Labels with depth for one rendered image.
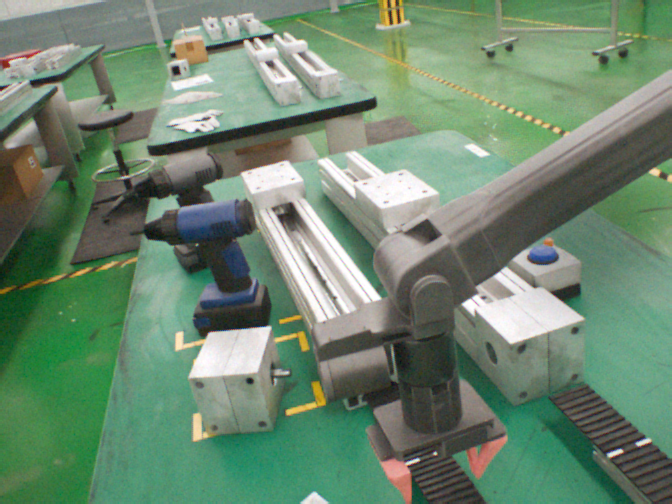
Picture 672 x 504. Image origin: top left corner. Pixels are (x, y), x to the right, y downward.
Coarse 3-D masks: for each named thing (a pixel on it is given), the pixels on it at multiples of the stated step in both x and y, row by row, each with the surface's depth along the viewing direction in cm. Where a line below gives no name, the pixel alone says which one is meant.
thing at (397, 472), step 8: (376, 424) 62; (368, 432) 61; (376, 432) 61; (376, 440) 60; (384, 440) 60; (376, 448) 59; (384, 448) 59; (384, 456) 58; (392, 456) 58; (384, 464) 58; (392, 464) 58; (400, 464) 57; (392, 472) 57; (400, 472) 57; (408, 472) 56; (392, 480) 56; (400, 480) 57; (408, 480) 57; (400, 488) 58; (408, 488) 59; (408, 496) 60
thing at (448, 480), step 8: (456, 472) 64; (464, 472) 64; (432, 480) 63; (440, 480) 63; (448, 480) 63; (456, 480) 63; (464, 480) 63; (424, 488) 63; (432, 488) 62; (440, 488) 62
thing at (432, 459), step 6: (426, 456) 67; (432, 456) 67; (438, 456) 67; (450, 456) 67; (408, 462) 67; (414, 462) 67; (420, 462) 67; (426, 462) 66; (432, 462) 66; (438, 462) 66; (408, 468) 66; (414, 468) 66; (420, 468) 66
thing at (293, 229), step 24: (264, 216) 123; (288, 216) 128; (312, 216) 119; (264, 240) 133; (288, 240) 110; (312, 240) 116; (288, 264) 102; (312, 264) 107; (336, 264) 99; (288, 288) 110; (312, 288) 93; (336, 288) 100; (360, 288) 91; (312, 312) 87; (336, 312) 92
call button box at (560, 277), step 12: (528, 252) 97; (564, 252) 95; (516, 264) 95; (528, 264) 94; (540, 264) 93; (552, 264) 92; (564, 264) 92; (576, 264) 92; (528, 276) 92; (540, 276) 91; (552, 276) 91; (564, 276) 92; (576, 276) 93; (552, 288) 92; (564, 288) 93; (576, 288) 94
